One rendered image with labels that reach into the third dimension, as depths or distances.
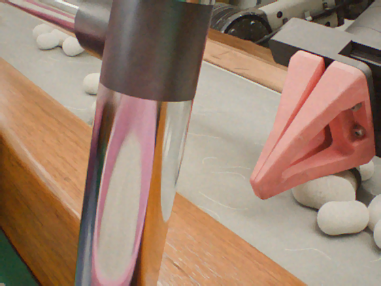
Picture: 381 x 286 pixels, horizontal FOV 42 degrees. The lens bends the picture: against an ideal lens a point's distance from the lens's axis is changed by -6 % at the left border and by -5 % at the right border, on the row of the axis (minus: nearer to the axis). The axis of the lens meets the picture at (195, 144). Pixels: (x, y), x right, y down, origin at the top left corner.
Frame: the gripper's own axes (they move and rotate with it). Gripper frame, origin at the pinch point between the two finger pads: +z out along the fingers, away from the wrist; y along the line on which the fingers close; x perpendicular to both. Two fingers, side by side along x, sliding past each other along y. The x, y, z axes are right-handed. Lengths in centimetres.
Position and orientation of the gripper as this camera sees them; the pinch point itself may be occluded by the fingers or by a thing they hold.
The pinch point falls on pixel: (266, 180)
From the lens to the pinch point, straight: 27.8
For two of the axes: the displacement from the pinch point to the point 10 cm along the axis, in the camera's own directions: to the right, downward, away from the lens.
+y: 6.3, 3.6, -6.8
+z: -7.0, 6.5, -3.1
